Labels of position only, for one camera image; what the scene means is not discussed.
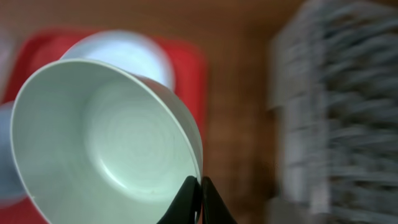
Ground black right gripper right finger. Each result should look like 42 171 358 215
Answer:
201 177 237 224

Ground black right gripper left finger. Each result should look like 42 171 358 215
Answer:
157 176 201 224

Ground green bowl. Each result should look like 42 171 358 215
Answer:
11 59 203 223

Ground light blue plate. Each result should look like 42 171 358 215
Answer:
61 30 175 91

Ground light blue bowl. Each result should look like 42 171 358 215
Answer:
1 101 26 208

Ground grey dishwasher rack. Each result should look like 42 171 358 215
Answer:
268 1 397 224

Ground red tray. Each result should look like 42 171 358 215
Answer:
1 28 207 224

